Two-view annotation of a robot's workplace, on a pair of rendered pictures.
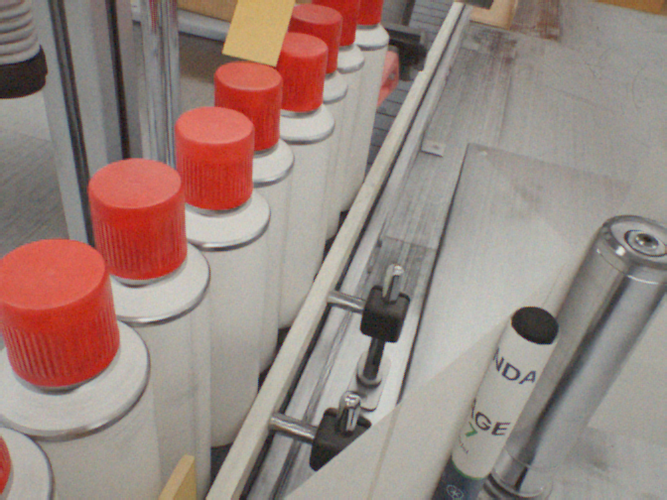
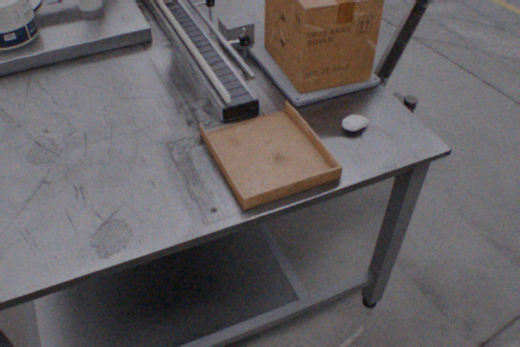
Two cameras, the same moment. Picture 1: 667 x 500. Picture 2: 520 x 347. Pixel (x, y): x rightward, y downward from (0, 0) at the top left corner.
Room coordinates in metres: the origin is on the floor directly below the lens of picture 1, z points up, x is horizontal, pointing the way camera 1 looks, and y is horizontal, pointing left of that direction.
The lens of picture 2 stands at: (2.11, -0.72, 1.67)
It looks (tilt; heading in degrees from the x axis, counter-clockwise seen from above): 45 degrees down; 145
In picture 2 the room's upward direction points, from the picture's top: straight up
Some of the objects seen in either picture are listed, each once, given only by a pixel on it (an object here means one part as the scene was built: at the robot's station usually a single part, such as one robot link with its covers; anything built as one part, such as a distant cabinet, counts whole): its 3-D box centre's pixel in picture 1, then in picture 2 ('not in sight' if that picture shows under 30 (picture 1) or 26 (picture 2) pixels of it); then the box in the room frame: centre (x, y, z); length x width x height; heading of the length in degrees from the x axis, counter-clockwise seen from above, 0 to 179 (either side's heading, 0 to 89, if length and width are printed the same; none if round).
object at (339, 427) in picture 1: (311, 447); not in sight; (0.21, -0.01, 0.89); 0.06 x 0.03 x 0.12; 79
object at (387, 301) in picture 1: (381, 326); not in sight; (0.32, -0.04, 0.89); 0.03 x 0.03 x 0.12; 79
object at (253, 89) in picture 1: (242, 238); not in sight; (0.28, 0.05, 0.98); 0.05 x 0.05 x 0.20
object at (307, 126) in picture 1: (285, 196); not in sight; (0.33, 0.04, 0.98); 0.05 x 0.05 x 0.20
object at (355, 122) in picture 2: not in sight; (356, 122); (1.42, 0.10, 0.85); 0.08 x 0.07 x 0.04; 60
